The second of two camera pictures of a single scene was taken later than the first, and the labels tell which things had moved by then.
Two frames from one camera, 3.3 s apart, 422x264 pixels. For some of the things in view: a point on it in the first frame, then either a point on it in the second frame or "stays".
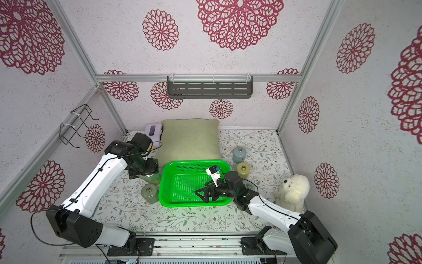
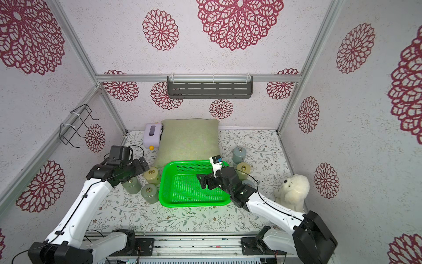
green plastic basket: (178, 180) stays
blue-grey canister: (239, 154) stays
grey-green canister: (149, 192) stays
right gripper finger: (203, 193) → (203, 179)
